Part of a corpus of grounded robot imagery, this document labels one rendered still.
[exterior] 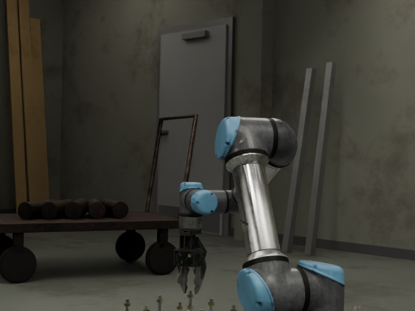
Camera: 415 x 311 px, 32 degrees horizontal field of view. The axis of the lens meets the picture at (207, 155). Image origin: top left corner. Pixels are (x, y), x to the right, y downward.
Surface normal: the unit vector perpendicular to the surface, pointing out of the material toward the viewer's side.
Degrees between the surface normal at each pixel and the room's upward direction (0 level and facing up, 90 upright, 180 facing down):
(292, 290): 78
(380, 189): 90
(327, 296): 92
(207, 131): 90
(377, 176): 90
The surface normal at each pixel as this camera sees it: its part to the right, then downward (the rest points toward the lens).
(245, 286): -0.91, 0.10
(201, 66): -0.72, -0.01
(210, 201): 0.34, 0.00
